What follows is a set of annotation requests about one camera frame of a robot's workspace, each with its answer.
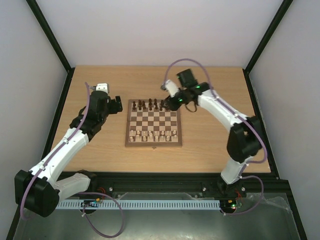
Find wooden chess board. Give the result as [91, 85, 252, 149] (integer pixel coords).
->
[124, 101, 183, 149]

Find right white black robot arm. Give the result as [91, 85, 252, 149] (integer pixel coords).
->
[161, 69, 268, 196]

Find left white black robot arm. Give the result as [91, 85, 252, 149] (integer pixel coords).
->
[14, 90, 123, 217]

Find row of dark pieces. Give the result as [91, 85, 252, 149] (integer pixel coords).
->
[129, 98, 170, 112]

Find row of white pieces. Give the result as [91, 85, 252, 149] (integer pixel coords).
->
[127, 130, 181, 143]

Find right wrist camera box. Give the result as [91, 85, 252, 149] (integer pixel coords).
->
[160, 79, 180, 98]

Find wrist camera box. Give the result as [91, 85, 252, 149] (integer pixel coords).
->
[160, 79, 180, 98]
[92, 83, 110, 94]

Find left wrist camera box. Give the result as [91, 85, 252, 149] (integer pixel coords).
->
[92, 83, 110, 94]

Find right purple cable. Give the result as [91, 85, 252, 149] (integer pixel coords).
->
[163, 58, 268, 216]

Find purple cable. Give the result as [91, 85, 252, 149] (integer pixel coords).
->
[19, 81, 125, 237]
[163, 58, 268, 216]

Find light blue cable duct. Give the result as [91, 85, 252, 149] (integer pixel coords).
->
[56, 199, 221, 210]

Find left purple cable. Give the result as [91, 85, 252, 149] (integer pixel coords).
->
[19, 81, 125, 237]

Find black aluminium frame rail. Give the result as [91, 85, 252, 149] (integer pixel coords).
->
[79, 170, 291, 199]

